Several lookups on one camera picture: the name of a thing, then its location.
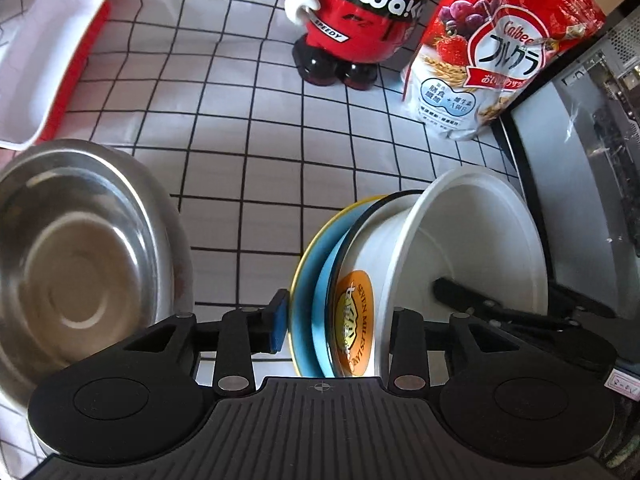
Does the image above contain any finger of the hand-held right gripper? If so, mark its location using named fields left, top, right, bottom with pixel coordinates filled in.
left=547, top=286, right=618, bottom=319
left=432, top=277, right=576, bottom=331

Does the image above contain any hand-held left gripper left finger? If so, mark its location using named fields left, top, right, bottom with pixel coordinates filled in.
left=124, top=289, right=292, bottom=396

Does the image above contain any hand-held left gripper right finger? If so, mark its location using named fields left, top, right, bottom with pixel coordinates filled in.
left=389, top=307, right=506, bottom=393

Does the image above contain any blue yellow-rimmed bowl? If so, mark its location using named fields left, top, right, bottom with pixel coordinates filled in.
left=289, top=195, right=391, bottom=376

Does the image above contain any blue ceramic bowl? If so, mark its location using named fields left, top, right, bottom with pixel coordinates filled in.
left=310, top=195, right=421, bottom=378

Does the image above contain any white paper bowl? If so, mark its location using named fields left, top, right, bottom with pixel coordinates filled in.
left=327, top=167, right=551, bottom=378

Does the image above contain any stainless steel bowl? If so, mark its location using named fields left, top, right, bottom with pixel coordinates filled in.
left=0, top=139, right=195, bottom=456

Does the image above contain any red white rectangular tray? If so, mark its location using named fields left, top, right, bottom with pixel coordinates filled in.
left=0, top=0, right=112, bottom=151

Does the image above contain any white glass computer case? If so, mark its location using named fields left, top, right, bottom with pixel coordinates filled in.
left=492, top=0, right=640, bottom=311

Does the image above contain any white checkered tablecloth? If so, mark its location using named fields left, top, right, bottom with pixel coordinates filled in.
left=0, top=0, right=521, bottom=461

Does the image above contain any red cereal bag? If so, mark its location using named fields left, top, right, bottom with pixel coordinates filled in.
left=400, top=0, right=607, bottom=142

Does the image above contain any red black panda figurine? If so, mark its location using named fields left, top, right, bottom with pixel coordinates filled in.
left=284, top=0, right=441, bottom=92

